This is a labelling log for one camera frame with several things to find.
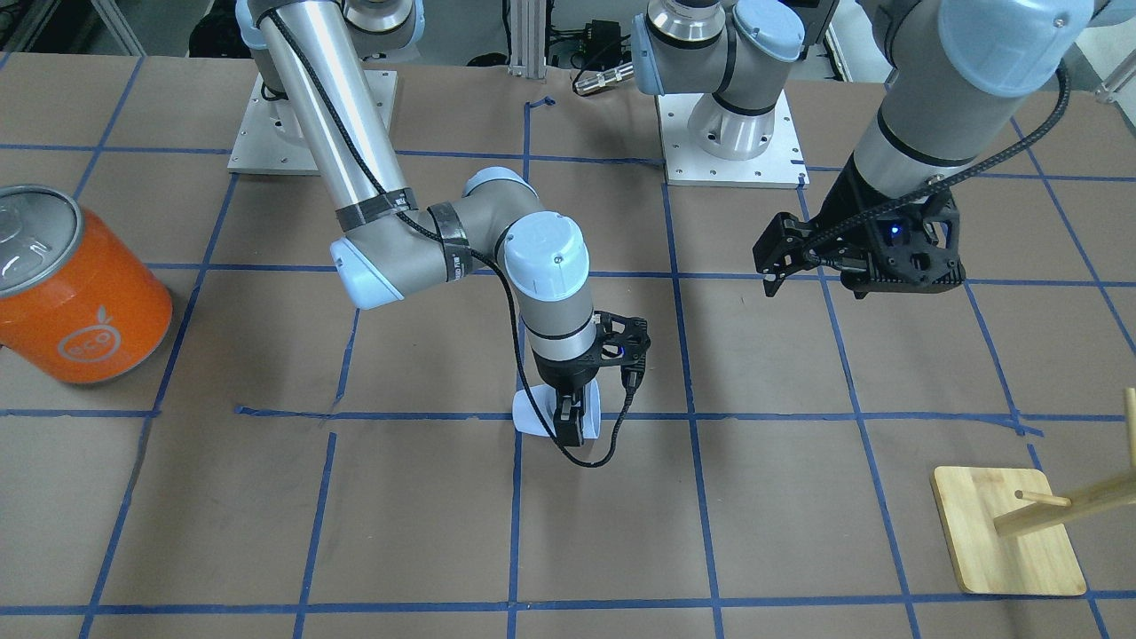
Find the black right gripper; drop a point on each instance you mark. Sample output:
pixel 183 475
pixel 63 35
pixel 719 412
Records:
pixel 556 370

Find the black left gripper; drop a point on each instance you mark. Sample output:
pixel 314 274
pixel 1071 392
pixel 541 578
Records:
pixel 845 201

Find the light blue plastic cup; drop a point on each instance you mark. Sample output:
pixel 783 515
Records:
pixel 525 419

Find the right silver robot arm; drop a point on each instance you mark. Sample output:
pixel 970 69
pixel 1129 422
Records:
pixel 327 41

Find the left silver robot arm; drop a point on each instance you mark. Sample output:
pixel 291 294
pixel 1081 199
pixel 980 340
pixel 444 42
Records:
pixel 975 83

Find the wooden cup rack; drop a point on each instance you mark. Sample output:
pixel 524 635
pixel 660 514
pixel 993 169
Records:
pixel 1005 528

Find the orange can container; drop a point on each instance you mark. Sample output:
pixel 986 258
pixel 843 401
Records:
pixel 76 303

